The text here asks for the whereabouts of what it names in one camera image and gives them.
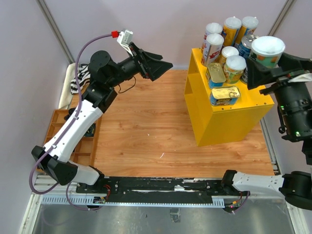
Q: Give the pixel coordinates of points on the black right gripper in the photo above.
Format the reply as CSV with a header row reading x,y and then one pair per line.
x,y
257,74

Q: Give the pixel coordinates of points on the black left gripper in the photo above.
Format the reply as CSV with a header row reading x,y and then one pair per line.
x,y
147,67

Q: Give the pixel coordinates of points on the short green can white lid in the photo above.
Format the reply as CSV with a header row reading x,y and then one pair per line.
x,y
267,50

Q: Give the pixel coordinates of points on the blue can silver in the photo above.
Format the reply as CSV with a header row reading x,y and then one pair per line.
x,y
245,45
244,77

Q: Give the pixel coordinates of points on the yellow can white lid front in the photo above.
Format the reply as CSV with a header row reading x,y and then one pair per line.
x,y
234,68

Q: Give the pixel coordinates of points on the small can white lid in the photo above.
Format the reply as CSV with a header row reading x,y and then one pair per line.
x,y
225,53

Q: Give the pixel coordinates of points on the tall yellow blue can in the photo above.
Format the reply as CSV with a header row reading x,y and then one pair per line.
x,y
249,25

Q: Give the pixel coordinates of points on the gold sardine tin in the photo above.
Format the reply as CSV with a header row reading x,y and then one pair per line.
x,y
215,75
221,96

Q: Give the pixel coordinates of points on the tall can white lid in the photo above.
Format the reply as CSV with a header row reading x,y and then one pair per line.
x,y
231,28
212,49

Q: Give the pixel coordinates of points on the tall can white lid front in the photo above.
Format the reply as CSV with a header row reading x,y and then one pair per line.
x,y
212,49

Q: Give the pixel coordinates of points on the red label can white lid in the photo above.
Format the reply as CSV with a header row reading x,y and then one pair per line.
x,y
211,28

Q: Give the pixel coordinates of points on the yellow wooden shelf cabinet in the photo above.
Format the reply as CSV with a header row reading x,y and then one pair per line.
x,y
221,124

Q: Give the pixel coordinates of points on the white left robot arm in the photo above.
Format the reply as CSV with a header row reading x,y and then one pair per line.
x,y
105,74

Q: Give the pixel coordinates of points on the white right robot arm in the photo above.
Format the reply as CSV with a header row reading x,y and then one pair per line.
x,y
294,108

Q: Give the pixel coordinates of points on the black striped cloth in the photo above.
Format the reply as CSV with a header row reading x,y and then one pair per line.
x,y
83,78

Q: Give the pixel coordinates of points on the cream cloth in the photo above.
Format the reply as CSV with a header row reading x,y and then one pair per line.
x,y
66,96

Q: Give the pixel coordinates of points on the green patterned rolled belt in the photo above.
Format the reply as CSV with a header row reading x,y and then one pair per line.
x,y
91,131

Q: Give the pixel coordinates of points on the black rolled belt top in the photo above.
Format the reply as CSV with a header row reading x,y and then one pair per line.
x,y
70,112

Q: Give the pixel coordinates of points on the wooden compartment tray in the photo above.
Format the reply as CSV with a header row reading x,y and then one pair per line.
x,y
85,151

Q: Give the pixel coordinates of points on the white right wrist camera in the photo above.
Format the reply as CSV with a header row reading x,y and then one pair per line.
x,y
307,77

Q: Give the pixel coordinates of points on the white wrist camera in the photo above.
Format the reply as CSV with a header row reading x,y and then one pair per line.
x,y
124,39
307,77

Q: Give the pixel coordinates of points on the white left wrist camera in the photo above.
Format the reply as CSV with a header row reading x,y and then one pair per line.
x,y
124,39

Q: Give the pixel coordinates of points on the aluminium frame post right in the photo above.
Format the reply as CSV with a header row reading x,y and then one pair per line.
x,y
288,5

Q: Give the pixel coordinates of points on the aluminium frame post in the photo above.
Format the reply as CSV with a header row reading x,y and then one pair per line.
x,y
55,29
288,5

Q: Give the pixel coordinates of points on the aluminium frame post left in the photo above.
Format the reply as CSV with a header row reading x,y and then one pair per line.
x,y
55,29

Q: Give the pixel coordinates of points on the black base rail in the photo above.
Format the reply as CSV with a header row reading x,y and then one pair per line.
x,y
118,185

